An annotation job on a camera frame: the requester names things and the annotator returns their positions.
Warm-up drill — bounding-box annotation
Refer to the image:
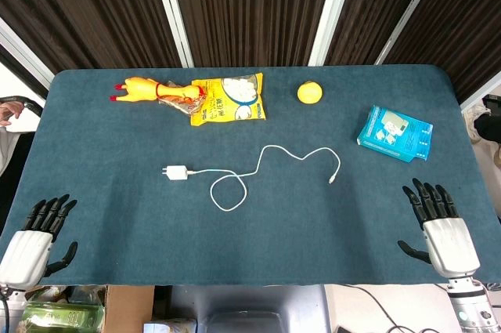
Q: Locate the white charging cable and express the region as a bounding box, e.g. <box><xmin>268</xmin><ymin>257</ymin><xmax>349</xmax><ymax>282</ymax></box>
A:
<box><xmin>186</xmin><ymin>144</ymin><xmax>342</xmax><ymax>212</ymax></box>

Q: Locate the white sneaker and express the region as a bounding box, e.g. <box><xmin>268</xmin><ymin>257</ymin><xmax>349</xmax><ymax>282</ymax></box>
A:
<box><xmin>463</xmin><ymin>103</ymin><xmax>492</xmax><ymax>142</ymax></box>

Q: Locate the black chair armrest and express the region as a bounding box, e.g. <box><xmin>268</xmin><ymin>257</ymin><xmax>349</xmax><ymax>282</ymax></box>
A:
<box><xmin>0</xmin><ymin>96</ymin><xmax>43</xmax><ymax>118</ymax></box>

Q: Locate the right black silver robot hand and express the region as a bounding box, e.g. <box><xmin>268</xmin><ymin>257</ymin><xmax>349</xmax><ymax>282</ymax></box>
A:
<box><xmin>397</xmin><ymin>178</ymin><xmax>481</xmax><ymax>281</ymax></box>

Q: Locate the clear crinkly plastic wrapper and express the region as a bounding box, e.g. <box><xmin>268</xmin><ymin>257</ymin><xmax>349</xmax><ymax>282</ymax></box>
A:
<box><xmin>158</xmin><ymin>81</ymin><xmax>207</xmax><ymax>114</ymax></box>

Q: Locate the blue felt table cloth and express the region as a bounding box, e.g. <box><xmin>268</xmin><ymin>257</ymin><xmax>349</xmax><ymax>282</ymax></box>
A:
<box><xmin>0</xmin><ymin>64</ymin><xmax>501</xmax><ymax>287</ymax></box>

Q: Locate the bystander bare hand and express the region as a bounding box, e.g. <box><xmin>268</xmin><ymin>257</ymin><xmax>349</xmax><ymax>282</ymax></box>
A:
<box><xmin>0</xmin><ymin>100</ymin><xmax>24</xmax><ymax>127</ymax></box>

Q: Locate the yellow rubber chicken toy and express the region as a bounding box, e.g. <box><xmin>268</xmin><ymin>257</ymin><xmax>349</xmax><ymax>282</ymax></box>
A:
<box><xmin>109</xmin><ymin>77</ymin><xmax>207</xmax><ymax>106</ymax></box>

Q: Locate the white frame post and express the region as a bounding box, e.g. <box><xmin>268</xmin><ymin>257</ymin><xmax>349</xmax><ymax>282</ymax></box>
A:
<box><xmin>308</xmin><ymin>0</ymin><xmax>360</xmax><ymax>67</ymax></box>
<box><xmin>460</xmin><ymin>74</ymin><xmax>501</xmax><ymax>111</ymax></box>
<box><xmin>374</xmin><ymin>0</ymin><xmax>448</xmax><ymax>66</ymax></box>
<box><xmin>148</xmin><ymin>0</ymin><xmax>196</xmax><ymax>68</ymax></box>
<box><xmin>0</xmin><ymin>18</ymin><xmax>55</xmax><ymax>89</ymax></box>

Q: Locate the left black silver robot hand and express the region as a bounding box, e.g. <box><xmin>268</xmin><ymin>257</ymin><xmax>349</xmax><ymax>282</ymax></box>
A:
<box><xmin>0</xmin><ymin>194</ymin><xmax>78</xmax><ymax>291</ymax></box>

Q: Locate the white clothing of person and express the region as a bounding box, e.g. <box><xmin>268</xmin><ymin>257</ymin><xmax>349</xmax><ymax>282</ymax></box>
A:
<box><xmin>0</xmin><ymin>125</ymin><xmax>24</xmax><ymax>177</ymax></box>

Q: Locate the yellow ball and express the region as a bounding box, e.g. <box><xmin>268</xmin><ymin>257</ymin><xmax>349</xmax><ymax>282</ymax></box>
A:
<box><xmin>296</xmin><ymin>80</ymin><xmax>324</xmax><ymax>106</ymax></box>

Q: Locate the black floor cable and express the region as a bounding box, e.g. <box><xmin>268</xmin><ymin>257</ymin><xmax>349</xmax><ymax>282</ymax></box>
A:
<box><xmin>344</xmin><ymin>284</ymin><xmax>463</xmax><ymax>333</ymax></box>

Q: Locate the yellow marshmallow snack bag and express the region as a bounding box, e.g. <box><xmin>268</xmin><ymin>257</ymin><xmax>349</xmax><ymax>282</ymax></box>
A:
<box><xmin>190</xmin><ymin>72</ymin><xmax>267</xmax><ymax>128</ymax></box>

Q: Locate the brown cardboard box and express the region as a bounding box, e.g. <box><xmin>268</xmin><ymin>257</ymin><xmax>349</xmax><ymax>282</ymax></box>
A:
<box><xmin>104</xmin><ymin>284</ymin><xmax>156</xmax><ymax>333</ymax></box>

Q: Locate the white charger plug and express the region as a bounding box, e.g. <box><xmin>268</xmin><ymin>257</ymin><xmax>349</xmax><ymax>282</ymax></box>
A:
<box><xmin>161</xmin><ymin>163</ymin><xmax>189</xmax><ymax>182</ymax></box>

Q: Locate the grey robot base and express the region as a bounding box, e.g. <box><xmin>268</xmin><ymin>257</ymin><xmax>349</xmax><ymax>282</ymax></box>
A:
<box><xmin>154</xmin><ymin>284</ymin><xmax>330</xmax><ymax>333</ymax></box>

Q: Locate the black bag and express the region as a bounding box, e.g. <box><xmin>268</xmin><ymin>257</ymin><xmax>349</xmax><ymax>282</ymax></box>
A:
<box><xmin>474</xmin><ymin>93</ymin><xmax>501</xmax><ymax>144</ymax></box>

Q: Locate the blue product box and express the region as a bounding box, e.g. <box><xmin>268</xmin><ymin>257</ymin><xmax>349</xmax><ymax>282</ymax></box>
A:
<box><xmin>356</xmin><ymin>104</ymin><xmax>434</xmax><ymax>163</ymax></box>

